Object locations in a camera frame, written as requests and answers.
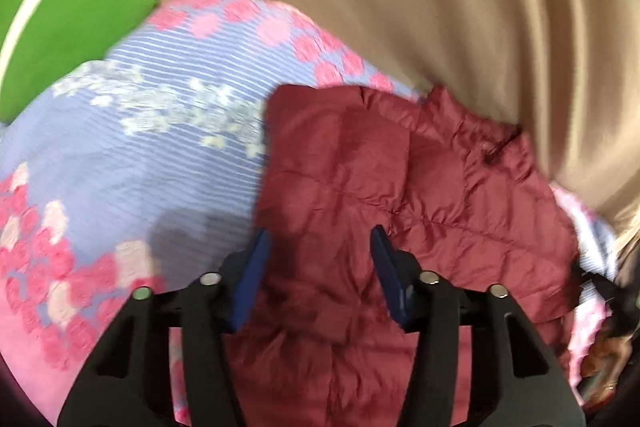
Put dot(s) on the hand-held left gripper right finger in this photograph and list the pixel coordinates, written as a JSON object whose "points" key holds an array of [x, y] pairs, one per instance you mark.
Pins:
{"points": [[390, 277]]}

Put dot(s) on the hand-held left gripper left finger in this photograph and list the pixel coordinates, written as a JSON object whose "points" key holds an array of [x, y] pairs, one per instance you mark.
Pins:
{"points": [[252, 277]]}

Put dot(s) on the maroon puffer jacket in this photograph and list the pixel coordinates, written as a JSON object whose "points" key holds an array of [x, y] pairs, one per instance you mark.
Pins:
{"points": [[350, 177]]}

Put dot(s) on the floral pink and blue bedsheet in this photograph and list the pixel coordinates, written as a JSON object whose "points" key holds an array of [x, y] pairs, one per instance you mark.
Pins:
{"points": [[125, 167]]}

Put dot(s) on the green pillow with white stripe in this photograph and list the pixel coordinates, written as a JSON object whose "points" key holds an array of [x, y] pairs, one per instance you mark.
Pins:
{"points": [[65, 32]]}

